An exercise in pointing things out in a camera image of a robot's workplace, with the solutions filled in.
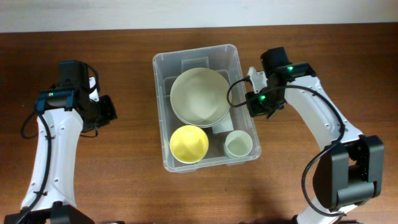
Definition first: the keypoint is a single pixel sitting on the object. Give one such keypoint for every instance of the white label inside bin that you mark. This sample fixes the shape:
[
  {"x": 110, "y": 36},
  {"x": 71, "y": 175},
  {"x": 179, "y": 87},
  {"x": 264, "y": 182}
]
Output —
[{"x": 225, "y": 125}]

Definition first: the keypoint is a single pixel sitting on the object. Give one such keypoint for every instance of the cream cup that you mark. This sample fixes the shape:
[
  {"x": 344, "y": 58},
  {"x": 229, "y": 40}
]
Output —
[{"x": 238, "y": 144}]

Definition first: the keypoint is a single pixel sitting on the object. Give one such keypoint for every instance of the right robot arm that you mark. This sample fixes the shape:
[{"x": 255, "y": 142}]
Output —
[{"x": 349, "y": 165}]

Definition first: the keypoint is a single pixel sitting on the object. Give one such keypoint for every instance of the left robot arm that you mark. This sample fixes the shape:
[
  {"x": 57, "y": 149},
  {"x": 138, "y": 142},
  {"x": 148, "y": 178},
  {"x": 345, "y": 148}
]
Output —
[{"x": 63, "y": 116}]

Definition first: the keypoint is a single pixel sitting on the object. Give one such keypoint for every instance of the yellow small bowl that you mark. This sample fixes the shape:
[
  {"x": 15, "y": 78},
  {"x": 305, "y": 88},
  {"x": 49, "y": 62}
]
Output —
[{"x": 189, "y": 144}]

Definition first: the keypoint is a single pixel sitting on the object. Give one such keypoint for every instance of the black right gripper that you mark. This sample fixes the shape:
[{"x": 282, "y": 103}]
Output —
[{"x": 254, "y": 109}]

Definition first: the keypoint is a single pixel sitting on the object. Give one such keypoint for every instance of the cream bowl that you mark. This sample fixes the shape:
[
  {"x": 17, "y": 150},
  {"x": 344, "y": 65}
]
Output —
[{"x": 198, "y": 97}]

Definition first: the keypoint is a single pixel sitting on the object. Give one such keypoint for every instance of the clear plastic storage bin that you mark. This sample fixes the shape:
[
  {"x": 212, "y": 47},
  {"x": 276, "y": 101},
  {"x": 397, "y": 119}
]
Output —
[{"x": 167, "y": 67}]

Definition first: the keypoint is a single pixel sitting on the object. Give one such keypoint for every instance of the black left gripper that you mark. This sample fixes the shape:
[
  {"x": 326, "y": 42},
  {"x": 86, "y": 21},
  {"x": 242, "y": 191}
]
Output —
[{"x": 111, "y": 114}]

